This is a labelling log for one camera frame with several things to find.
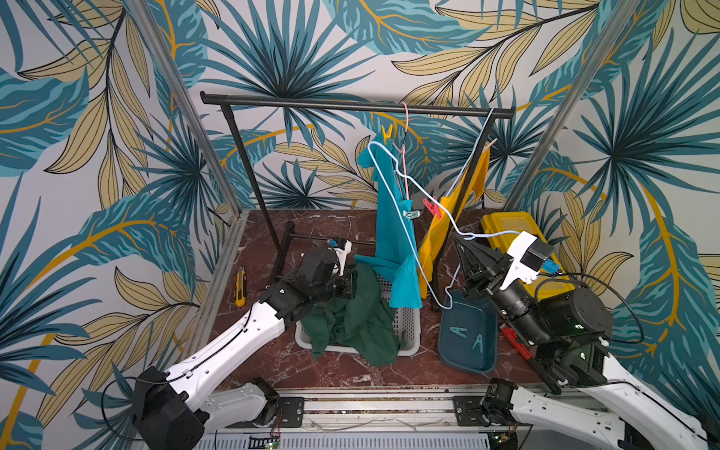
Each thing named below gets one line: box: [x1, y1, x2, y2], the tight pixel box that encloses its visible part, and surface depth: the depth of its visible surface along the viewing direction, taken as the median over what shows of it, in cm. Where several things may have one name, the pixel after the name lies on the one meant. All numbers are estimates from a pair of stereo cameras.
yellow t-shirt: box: [417, 146, 491, 300], surface depth 64 cm
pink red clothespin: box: [422, 195, 442, 219], surface depth 62 cm
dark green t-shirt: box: [300, 262, 405, 367], surface depth 78 cm
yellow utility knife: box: [235, 266, 247, 308], surface depth 99 cm
